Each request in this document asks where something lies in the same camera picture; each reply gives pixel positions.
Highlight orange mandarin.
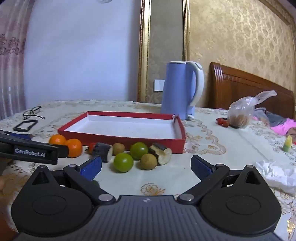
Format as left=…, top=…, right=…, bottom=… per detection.
left=49, top=134, right=66, bottom=146
left=65, top=138, right=83, bottom=158

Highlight black rectangular frame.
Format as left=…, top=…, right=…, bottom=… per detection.
left=13, top=120, right=38, bottom=133

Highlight embroidered lace tablecloth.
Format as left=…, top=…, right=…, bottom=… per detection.
left=0, top=100, right=296, bottom=241

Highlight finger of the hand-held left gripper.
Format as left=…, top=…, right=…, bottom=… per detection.
left=0, top=131, right=32, bottom=140
left=58, top=145, right=69, bottom=159

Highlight grey clothing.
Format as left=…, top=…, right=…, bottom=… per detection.
left=254, top=108, right=287, bottom=127

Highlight wooden bed headboard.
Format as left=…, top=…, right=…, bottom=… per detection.
left=209, top=62, right=295, bottom=114

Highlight yellow green small toy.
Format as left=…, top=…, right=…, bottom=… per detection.
left=283, top=135, right=293, bottom=152

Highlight green lime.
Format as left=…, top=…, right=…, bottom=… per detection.
left=113, top=152, right=134, bottom=173
left=130, top=142, right=149, bottom=160

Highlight black eyeglasses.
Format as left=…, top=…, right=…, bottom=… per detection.
left=23, top=106, right=46, bottom=120

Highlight crumpled white tissue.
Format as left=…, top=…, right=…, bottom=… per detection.
left=255, top=160, right=296, bottom=194

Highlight pink floral curtain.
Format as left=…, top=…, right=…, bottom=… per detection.
left=0, top=0, right=34, bottom=120

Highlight cut eggplant piece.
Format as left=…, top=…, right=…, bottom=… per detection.
left=92, top=142, right=113, bottom=163
left=149, top=143, right=173, bottom=166

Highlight clear plastic bag of walnuts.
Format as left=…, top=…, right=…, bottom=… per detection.
left=228, top=90, right=277, bottom=129

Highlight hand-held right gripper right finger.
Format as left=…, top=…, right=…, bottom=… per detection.
left=177, top=155, right=264, bottom=205

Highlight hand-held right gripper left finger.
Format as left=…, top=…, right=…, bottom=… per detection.
left=29, top=156, right=116, bottom=205

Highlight red shallow cardboard box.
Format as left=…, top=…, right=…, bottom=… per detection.
left=58, top=111, right=186, bottom=154

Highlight blue electric kettle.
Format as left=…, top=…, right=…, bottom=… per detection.
left=160, top=61, right=204, bottom=120

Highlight gold wall moulding frame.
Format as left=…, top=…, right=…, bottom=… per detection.
left=137, top=0, right=190, bottom=103

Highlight pink clothing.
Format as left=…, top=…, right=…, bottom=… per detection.
left=270, top=118, right=296, bottom=136

